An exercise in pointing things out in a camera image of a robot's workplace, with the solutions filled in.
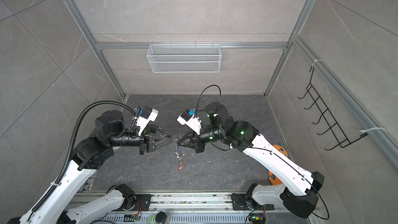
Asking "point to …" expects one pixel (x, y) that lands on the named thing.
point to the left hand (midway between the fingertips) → (170, 136)
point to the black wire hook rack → (333, 125)
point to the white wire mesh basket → (185, 58)
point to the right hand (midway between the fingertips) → (180, 142)
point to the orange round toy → (272, 179)
